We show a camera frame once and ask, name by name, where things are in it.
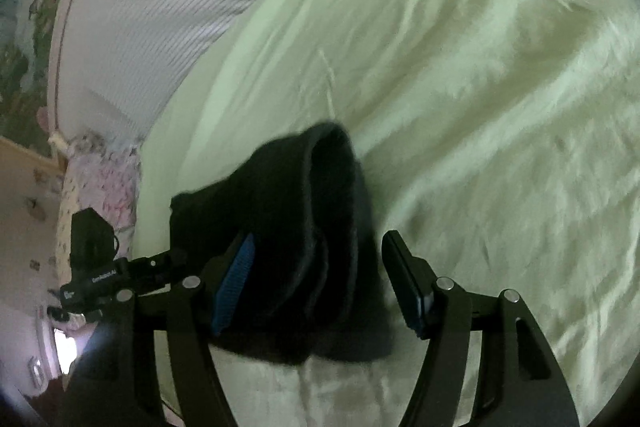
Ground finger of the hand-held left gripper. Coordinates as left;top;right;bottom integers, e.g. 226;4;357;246
127;248;189;294

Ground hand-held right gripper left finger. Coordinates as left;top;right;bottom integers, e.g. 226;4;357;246
59;232;257;427

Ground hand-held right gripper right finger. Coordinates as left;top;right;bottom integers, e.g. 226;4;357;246
381;230;582;427

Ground black pants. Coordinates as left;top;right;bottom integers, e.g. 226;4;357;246
169;121;397;367

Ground person's left hand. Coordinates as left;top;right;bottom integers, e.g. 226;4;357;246
47;304;100;339

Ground yellow floral pillow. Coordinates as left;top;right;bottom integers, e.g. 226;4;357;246
54;167;138;305

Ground green bed sheet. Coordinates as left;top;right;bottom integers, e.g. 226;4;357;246
127;0;640;427

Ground framed landscape wall poster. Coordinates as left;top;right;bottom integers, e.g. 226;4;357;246
0;0;123;168

